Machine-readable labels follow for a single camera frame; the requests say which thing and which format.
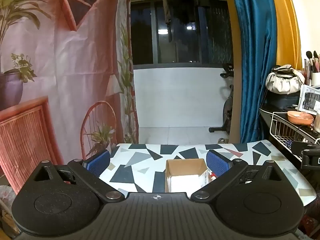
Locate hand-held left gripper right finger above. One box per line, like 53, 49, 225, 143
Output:
190, 149, 283, 202

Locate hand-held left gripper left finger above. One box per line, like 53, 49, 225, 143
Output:
33, 149, 125, 202

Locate brown cardboard box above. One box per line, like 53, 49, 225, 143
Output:
165, 158, 211, 193

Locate orange bowl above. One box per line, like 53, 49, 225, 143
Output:
287, 111, 314, 125

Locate geometric patterned table cover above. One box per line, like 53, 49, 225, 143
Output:
99, 143, 317, 207

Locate black exercise bike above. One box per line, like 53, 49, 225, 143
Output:
209, 64, 242, 133

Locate framed photo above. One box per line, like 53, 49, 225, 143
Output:
297, 85, 320, 113

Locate black case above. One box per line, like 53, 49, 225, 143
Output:
262, 91, 302, 110

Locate makeup brushes in holder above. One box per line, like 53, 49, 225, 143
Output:
304, 51, 320, 87

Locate printed plant backdrop cloth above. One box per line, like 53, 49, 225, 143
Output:
0, 0, 140, 238

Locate blue curtain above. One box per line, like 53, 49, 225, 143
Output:
229, 0, 278, 145

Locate dark window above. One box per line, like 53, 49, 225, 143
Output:
130, 0, 234, 65

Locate yellow curtain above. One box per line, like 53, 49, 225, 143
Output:
269, 0, 303, 68

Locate hanging dark clothes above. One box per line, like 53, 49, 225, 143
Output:
151, 0, 225, 28

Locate white wire rack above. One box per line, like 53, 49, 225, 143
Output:
269, 112, 320, 161

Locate white drawstring bag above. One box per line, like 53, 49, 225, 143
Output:
265, 65, 305, 95

